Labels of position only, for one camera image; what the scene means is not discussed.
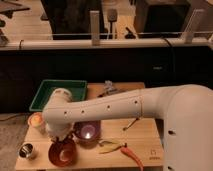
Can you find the red bowl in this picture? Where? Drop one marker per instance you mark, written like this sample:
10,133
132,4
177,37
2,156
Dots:
62,153

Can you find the orange cup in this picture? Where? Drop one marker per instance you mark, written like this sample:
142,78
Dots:
36,121

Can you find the silver metal cup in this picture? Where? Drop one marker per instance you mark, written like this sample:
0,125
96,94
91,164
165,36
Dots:
27,151

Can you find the dark purple grape bunch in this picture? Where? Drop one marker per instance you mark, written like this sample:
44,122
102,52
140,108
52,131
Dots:
63,139

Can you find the orange carrot toy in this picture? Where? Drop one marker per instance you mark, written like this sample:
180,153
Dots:
126,151

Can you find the purple bowl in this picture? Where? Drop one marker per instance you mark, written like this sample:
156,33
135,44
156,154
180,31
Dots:
87,131

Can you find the green plastic tray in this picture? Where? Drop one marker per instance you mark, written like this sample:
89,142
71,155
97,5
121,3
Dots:
78,88

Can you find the white horizontal rail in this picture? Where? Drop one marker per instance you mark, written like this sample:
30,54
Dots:
104,44

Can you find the yellow banana peel toy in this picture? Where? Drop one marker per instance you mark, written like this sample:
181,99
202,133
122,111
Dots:
107,146

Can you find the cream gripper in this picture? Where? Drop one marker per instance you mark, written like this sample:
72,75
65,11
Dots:
56,130

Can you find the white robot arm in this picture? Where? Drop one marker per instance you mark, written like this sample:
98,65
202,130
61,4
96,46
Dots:
187,112

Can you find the metal fork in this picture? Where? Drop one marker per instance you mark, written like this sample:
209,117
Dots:
130,124

